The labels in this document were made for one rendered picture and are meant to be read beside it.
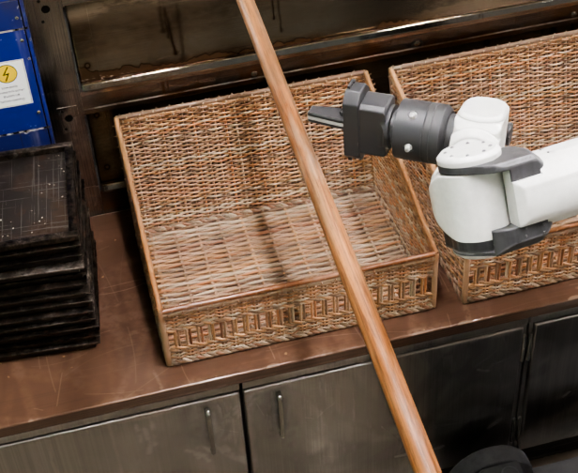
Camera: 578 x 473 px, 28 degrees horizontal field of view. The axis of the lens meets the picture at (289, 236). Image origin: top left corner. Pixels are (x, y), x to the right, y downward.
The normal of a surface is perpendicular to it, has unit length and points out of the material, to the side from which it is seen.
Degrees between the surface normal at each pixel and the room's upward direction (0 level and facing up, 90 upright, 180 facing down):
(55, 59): 90
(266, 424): 90
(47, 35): 90
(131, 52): 70
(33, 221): 0
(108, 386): 0
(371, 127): 88
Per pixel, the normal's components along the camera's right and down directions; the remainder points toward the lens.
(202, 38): 0.22, 0.35
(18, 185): -0.05, -0.74
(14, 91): 0.25, 0.64
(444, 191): -0.87, 0.33
